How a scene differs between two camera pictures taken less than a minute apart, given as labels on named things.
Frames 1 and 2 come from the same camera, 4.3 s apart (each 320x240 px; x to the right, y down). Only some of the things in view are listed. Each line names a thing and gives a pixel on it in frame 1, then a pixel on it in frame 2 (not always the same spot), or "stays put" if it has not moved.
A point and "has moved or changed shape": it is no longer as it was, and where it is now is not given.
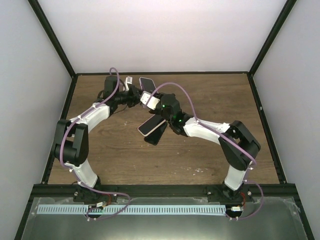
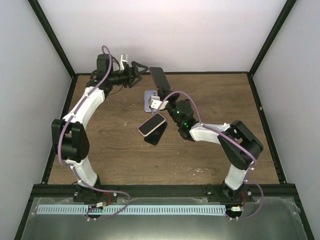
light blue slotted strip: x=133 y=209 stays put
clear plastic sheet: x=264 y=218 stays put
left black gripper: x=135 y=94 to x=130 y=77
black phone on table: x=154 y=137 stays put
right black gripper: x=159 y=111 to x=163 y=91
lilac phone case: x=147 y=85 has moved or changed shape
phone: x=150 y=124 stays put
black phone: x=147 y=84 to x=158 y=75
